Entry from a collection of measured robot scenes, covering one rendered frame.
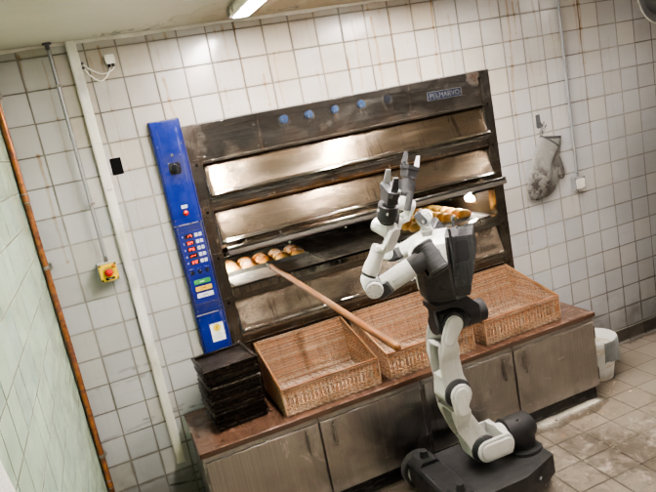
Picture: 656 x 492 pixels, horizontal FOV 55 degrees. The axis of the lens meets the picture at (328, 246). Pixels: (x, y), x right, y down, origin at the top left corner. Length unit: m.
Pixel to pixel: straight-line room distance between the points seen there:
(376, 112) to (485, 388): 1.71
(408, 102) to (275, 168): 0.92
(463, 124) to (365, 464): 2.10
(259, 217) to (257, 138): 0.44
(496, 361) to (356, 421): 0.89
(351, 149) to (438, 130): 0.59
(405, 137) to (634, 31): 1.89
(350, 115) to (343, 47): 0.38
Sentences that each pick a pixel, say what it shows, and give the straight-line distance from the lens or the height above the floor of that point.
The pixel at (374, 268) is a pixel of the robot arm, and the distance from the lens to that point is 2.67.
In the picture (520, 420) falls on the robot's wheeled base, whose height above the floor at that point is 0.34.
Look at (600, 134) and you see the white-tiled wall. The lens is 4.74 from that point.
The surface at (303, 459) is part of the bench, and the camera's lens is 3.36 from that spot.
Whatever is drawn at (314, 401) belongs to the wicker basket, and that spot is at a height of 0.61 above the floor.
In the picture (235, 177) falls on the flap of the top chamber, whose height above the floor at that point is 1.79.
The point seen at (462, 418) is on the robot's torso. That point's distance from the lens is 3.17.
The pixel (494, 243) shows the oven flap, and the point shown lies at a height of 1.00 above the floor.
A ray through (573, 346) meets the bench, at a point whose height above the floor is 0.41.
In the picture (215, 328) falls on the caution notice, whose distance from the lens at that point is 3.54.
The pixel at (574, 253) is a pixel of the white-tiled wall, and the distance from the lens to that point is 4.66.
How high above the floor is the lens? 2.03
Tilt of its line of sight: 12 degrees down
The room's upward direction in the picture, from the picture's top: 11 degrees counter-clockwise
